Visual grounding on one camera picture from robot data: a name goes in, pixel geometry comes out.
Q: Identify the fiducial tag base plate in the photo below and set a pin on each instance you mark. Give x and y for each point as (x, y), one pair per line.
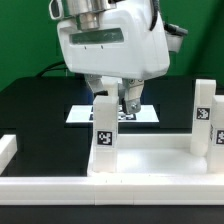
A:
(84, 114)

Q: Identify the white desk top tray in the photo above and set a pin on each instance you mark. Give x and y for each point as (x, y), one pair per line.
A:
(150, 154)

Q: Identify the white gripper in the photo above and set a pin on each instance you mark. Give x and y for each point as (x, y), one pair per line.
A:
(115, 38)

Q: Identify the white U-shaped border fence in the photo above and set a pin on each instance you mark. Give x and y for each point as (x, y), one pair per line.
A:
(106, 190)

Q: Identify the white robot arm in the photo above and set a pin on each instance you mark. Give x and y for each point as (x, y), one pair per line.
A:
(124, 39)

